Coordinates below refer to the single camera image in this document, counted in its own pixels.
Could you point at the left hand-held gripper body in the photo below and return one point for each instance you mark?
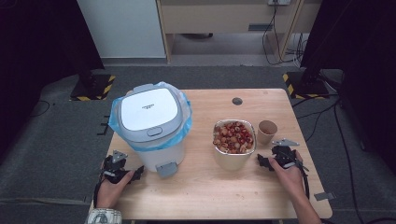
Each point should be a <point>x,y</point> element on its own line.
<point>113,165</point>

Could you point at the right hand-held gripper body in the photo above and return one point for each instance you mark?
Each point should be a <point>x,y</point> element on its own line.
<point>285,155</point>

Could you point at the brown paper cup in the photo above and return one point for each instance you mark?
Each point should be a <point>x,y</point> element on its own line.
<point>264,137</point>

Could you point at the white pedal trash can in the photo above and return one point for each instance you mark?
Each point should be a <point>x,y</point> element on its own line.
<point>149,112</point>

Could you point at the person's right hand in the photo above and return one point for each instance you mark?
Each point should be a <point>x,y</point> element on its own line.
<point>291,180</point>

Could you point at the person's left hand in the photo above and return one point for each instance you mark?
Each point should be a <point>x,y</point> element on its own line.
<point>109,194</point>

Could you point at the beige paper bowl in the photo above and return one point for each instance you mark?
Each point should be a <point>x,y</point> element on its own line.
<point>232,160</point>

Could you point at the red and beige fruit heap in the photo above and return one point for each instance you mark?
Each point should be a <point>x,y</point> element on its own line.
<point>233,137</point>

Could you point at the grey round table grommet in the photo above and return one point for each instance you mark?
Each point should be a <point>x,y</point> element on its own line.
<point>237,101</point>

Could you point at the trash bin with white liner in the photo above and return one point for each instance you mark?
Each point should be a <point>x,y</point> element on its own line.
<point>186,123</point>

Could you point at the striped-edge black stand base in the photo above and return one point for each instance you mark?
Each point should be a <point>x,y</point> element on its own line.
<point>93,90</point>
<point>306,87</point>

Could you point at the black curtain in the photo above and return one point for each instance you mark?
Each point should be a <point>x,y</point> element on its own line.
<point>358,46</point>

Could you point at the grey bin lid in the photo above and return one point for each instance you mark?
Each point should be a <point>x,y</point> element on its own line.
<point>37,46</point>

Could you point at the beige wooden cabinet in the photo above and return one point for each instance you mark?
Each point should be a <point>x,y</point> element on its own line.
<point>218,18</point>

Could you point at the white power strip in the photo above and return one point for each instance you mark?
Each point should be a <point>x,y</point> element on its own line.
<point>279,2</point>

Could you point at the grey metal table bracket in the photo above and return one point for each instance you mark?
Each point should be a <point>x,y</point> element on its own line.
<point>324,196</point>

